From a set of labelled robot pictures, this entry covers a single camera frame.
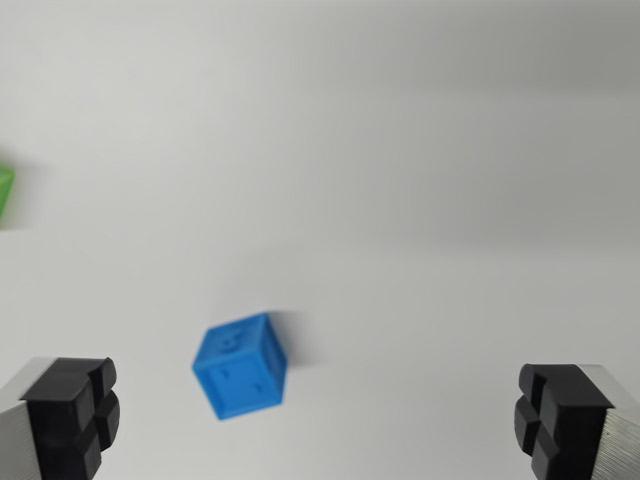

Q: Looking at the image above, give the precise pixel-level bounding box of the gripper right finger with black rubber pad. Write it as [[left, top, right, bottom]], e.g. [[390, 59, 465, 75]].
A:
[[513, 362, 640, 480]]

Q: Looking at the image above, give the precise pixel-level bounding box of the gripper left finger with black rubber pad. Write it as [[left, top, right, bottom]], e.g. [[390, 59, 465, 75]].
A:
[[0, 356, 122, 480]]

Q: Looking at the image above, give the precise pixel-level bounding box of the blue soft cube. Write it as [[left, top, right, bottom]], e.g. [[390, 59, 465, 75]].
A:
[[190, 311, 289, 421]]

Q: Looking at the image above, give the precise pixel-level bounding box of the green soft cube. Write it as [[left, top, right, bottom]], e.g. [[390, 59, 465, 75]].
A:
[[0, 159, 17, 231]]

